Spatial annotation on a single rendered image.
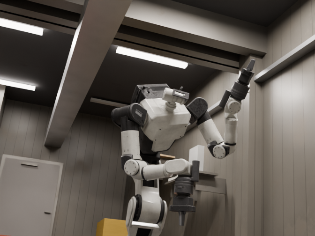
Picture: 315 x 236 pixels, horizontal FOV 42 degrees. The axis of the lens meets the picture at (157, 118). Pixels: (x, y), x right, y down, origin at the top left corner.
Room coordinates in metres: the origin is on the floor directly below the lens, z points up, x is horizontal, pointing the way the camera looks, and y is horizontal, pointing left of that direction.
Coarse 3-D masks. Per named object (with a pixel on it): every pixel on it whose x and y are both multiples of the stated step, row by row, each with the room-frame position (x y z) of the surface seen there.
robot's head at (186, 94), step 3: (174, 90) 1.91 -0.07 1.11; (177, 90) 1.92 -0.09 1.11; (174, 93) 1.91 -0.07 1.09; (183, 93) 1.93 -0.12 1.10; (186, 93) 1.93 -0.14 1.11; (177, 96) 1.92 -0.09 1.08; (180, 96) 1.92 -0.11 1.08; (183, 96) 1.92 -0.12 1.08; (186, 96) 1.93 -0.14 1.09; (186, 99) 1.94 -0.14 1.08; (183, 102) 1.95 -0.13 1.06
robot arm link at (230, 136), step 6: (228, 126) 2.06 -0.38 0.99; (234, 126) 2.06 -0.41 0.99; (228, 132) 2.08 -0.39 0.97; (234, 132) 2.08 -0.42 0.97; (228, 138) 2.09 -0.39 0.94; (234, 138) 2.09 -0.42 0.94; (222, 144) 2.13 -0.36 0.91; (228, 144) 2.11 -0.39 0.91; (234, 144) 2.12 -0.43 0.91; (228, 150) 2.12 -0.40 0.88; (234, 150) 2.16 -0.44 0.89
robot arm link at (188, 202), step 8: (176, 184) 1.84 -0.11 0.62; (184, 184) 1.82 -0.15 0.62; (176, 192) 1.84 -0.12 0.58; (184, 192) 1.82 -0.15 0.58; (192, 192) 1.84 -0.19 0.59; (176, 200) 1.85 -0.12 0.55; (184, 200) 1.83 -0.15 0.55; (192, 200) 1.85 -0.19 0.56; (176, 208) 1.85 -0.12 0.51; (184, 208) 1.83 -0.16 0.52; (192, 208) 1.82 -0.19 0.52
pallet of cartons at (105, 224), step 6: (102, 222) 7.35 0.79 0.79; (108, 222) 7.12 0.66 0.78; (114, 222) 7.14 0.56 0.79; (120, 222) 7.16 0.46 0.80; (102, 228) 7.23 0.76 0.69; (108, 228) 7.12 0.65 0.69; (114, 228) 7.14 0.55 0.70; (120, 228) 7.16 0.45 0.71; (126, 228) 7.18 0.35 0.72; (96, 234) 8.28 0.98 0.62; (102, 234) 7.12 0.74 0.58; (108, 234) 7.12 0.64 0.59; (114, 234) 7.15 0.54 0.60; (120, 234) 7.17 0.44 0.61; (126, 234) 7.19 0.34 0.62
